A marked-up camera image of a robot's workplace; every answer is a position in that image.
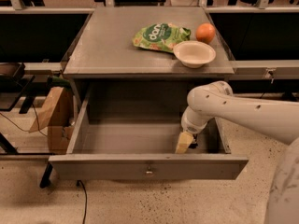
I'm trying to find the thin black cable left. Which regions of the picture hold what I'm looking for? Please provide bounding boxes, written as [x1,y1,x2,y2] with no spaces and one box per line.
[0,103,49,138]

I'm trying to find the orange fruit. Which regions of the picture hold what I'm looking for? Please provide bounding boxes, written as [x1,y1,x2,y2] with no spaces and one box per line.
[195,23,216,44]

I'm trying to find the black floor cable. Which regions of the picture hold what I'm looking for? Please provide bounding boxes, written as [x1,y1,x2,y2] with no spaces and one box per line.
[76,179,89,224]

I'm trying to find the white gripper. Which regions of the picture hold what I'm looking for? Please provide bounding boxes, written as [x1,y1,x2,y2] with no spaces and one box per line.
[176,106,213,154]

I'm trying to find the green chips bag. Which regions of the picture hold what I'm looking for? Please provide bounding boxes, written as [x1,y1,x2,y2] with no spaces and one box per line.
[132,23,192,53]

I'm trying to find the grey wooden cabinet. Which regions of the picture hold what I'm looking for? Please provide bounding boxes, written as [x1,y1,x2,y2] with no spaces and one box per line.
[64,7,234,115]

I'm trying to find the black stand at left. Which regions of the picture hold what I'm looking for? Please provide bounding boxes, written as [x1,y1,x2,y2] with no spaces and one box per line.
[0,62,36,156]

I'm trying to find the grey open top drawer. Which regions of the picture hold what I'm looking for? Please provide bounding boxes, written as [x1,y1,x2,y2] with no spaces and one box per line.
[49,84,249,181]

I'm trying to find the white paper bowl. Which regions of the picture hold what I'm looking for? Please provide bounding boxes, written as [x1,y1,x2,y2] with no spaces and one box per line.
[173,41,216,68]

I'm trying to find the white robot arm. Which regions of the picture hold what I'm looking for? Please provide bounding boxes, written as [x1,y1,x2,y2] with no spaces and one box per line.
[176,81,299,224]

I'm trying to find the brown cardboard box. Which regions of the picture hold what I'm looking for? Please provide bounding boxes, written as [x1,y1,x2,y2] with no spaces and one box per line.
[29,87,73,154]

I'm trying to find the black rxbar chocolate bar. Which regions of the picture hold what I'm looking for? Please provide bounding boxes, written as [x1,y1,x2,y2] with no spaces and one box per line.
[189,135,198,149]

